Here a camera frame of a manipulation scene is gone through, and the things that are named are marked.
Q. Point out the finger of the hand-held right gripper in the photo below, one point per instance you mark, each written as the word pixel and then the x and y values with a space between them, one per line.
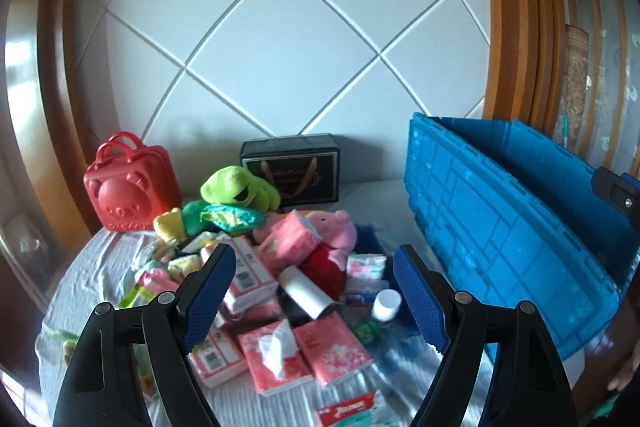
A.
pixel 616 192

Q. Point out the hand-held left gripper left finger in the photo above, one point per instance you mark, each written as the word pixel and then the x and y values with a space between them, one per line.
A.
pixel 212 292

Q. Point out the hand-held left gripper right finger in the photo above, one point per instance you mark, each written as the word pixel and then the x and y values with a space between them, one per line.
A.
pixel 420 297

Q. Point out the blue plastic storage crate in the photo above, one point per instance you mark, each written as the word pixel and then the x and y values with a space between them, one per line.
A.
pixel 500 217

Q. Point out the white cloth covered desktop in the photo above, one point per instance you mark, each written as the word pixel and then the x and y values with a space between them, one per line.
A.
pixel 95 287

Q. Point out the white capped brown bottle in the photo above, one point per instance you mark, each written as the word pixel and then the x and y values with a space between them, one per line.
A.
pixel 386 304

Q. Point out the red white tissue pack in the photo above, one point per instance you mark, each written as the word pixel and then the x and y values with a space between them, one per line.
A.
pixel 250 277
pixel 217 359

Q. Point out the pile of small snack packets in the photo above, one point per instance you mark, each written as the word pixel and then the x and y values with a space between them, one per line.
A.
pixel 165 264

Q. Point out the white floral tissue packet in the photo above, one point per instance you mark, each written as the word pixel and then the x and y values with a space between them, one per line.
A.
pixel 367 267

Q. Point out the small green bottle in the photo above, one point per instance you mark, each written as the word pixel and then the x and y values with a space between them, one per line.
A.
pixel 369 332

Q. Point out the green yellow plush toy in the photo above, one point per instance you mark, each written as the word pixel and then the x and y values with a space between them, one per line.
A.
pixel 220 217

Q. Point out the opened pink tissue packet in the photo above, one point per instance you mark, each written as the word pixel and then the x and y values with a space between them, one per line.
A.
pixel 272 357

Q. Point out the white plastic bag roll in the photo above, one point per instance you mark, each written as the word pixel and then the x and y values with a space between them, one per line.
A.
pixel 305 292

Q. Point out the pink floral tissue packet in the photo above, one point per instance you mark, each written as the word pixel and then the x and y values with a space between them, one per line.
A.
pixel 332 349

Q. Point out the pink pig plush toy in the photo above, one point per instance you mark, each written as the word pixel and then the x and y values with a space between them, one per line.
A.
pixel 335 232

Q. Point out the green frog plush toy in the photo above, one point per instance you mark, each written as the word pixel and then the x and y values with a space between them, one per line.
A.
pixel 235 187

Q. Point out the red bear toy suitcase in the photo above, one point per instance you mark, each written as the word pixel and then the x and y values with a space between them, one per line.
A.
pixel 125 192

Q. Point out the red green tissue packet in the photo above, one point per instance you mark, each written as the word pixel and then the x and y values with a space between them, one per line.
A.
pixel 352 412

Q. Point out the white patterned curtain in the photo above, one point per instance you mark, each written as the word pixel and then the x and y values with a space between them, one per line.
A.
pixel 612 57

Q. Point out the black gift box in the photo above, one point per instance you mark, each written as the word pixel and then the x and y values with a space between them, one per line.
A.
pixel 300 167

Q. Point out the wooden door frame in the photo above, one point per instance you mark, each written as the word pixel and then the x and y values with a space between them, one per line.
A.
pixel 515 7

